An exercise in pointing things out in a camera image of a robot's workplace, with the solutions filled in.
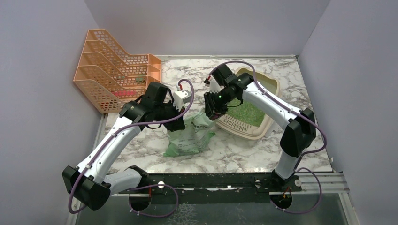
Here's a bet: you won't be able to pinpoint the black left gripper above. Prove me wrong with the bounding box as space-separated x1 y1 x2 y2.
154 100 186 132

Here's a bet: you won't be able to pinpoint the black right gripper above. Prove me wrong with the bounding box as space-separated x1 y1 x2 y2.
203 87 236 123

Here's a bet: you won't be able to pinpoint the green litter bag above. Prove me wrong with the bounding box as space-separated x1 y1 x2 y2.
163 112 215 157

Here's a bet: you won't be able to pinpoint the beige plastic litter box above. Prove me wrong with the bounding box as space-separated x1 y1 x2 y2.
216 67 281 140

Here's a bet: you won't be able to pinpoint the white bag sealing clip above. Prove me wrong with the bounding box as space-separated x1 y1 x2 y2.
264 122 275 138

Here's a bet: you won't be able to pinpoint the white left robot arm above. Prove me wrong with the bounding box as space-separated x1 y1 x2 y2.
62 82 194 214

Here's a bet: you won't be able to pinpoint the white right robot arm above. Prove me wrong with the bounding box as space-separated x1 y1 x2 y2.
204 63 316 191

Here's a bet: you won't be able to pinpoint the green litter pellets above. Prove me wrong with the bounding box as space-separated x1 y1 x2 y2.
227 99 265 127

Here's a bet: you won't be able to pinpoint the orange mesh file rack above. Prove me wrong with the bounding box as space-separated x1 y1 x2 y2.
73 29 162 114

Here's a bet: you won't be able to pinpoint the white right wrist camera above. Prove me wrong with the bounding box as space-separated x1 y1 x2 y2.
204 78 221 94

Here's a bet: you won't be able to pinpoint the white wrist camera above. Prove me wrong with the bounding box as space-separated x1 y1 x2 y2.
204 78 221 94
172 90 191 110

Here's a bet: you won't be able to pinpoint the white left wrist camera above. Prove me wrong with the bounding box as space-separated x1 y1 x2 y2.
172 90 191 110

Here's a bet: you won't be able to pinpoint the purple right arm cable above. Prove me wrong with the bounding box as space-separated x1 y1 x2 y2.
208 60 328 215

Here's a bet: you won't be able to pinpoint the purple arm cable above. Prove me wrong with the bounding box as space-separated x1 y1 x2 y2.
208 60 328 215
68 79 195 218

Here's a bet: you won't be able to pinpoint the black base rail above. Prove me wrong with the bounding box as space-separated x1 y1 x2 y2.
121 172 302 204

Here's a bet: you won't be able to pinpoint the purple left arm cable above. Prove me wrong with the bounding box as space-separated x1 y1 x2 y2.
68 79 195 218

